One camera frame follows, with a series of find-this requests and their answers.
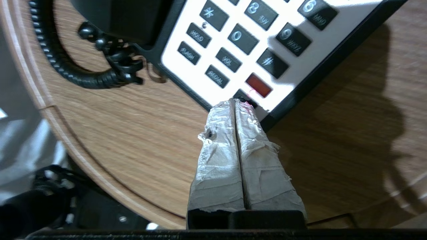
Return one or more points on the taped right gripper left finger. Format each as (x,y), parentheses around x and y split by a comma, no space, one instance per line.
(220,173)

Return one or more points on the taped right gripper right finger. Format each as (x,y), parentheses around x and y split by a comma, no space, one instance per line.
(267,180)

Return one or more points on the black telephone handset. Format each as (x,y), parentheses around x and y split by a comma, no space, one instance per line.
(126,20)

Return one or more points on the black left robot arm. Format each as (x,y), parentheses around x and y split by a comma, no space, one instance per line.
(26,210)

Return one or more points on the black and white telephone base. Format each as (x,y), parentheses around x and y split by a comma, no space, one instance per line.
(337,41)

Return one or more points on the round wooden side table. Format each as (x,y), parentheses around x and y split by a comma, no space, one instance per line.
(133,140)

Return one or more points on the white bed linen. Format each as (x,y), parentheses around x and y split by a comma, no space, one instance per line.
(23,150)

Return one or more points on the grey fabric headboard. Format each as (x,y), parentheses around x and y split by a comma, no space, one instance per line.
(5,66)

